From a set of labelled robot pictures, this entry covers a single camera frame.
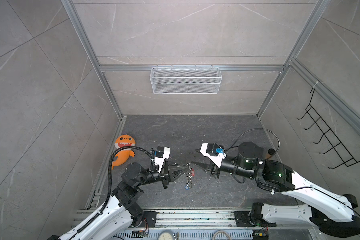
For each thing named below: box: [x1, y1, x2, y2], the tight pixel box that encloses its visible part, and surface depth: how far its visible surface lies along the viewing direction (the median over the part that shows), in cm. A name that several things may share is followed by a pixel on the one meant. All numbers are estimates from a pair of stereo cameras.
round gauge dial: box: [158, 230, 174, 240], surface depth 67 cm
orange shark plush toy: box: [111, 134, 136, 170], surface depth 95 cm
